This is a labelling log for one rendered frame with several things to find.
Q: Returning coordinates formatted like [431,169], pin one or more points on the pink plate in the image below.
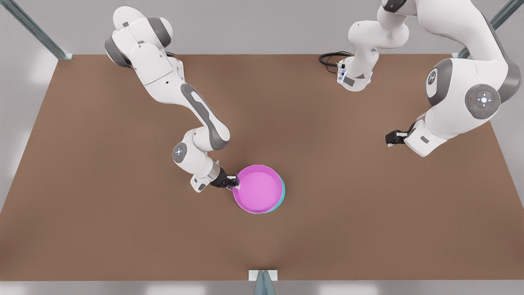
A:
[258,189]

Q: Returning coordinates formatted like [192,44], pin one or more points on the blue plate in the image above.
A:
[282,194]

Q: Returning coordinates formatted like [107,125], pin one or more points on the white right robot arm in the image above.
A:
[163,78]

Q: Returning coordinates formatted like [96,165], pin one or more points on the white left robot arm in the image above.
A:
[462,94]

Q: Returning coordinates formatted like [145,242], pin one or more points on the silver frame post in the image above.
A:
[263,282]
[35,29]
[487,28]

